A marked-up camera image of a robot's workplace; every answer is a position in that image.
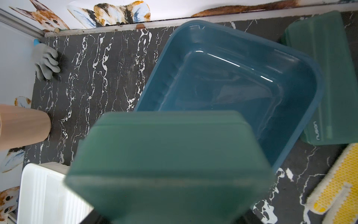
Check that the teal plastic storage box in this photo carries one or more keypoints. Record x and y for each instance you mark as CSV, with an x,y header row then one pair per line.
x,y
210,67

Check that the dark green case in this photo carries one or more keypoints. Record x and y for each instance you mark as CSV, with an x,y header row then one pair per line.
x,y
324,39
203,167

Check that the grey work glove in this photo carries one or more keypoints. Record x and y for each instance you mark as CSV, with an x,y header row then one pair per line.
x,y
45,60

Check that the white plastic storage box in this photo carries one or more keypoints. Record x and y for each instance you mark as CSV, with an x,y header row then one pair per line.
x,y
45,199

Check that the yellow work glove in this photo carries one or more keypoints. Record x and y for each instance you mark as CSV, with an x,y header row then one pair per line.
x,y
336,196

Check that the beige pot with green plant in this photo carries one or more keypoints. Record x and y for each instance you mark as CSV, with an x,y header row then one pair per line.
x,y
23,126

